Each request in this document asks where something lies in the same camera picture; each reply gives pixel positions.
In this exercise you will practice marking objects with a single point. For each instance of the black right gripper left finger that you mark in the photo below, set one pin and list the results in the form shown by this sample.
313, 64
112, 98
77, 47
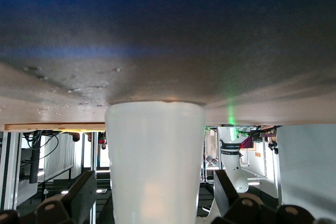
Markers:
73, 203

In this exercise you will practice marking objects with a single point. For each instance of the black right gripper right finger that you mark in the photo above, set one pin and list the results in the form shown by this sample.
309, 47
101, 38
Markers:
236, 208

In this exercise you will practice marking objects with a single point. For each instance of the translucent sauce bottle orange cap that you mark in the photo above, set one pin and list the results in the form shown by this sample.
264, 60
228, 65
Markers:
155, 161

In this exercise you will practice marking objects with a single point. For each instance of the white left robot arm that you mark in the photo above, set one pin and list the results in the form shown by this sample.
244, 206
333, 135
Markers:
233, 161

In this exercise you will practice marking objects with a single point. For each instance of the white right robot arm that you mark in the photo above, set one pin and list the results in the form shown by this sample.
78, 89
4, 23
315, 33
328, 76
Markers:
307, 166

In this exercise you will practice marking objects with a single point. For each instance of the purple box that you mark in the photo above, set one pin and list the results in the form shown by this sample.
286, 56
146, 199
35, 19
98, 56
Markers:
247, 142

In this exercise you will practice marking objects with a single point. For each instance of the brown table cover mat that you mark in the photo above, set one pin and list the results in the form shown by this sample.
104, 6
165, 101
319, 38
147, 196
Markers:
168, 37

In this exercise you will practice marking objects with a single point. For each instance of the black cylindrical post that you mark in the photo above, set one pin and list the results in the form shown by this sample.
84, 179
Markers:
34, 161

